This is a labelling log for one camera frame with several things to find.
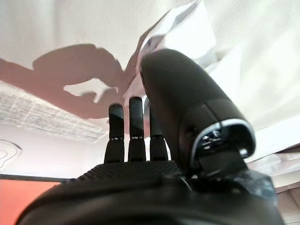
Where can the grey textured rug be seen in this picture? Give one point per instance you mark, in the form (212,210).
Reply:
(35,110)

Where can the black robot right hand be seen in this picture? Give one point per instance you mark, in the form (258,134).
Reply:
(187,100)

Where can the white garment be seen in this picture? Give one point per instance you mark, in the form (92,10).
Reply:
(187,30)

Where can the small oval floor mat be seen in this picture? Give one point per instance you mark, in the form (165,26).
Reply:
(8,154)

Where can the bed with grey mattress cover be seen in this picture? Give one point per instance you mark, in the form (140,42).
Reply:
(58,30)

